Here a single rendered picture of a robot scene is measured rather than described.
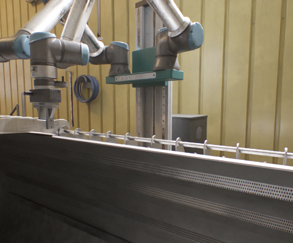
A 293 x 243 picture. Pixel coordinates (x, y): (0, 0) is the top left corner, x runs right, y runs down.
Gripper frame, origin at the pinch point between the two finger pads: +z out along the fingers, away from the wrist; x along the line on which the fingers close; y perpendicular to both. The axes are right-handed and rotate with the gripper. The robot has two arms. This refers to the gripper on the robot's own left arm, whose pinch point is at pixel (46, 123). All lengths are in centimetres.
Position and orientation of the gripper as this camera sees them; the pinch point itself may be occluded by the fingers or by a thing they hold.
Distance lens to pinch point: 91.5
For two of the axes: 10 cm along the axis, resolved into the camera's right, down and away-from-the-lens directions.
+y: -5.1, 0.8, -8.5
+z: 0.0, 10.0, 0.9
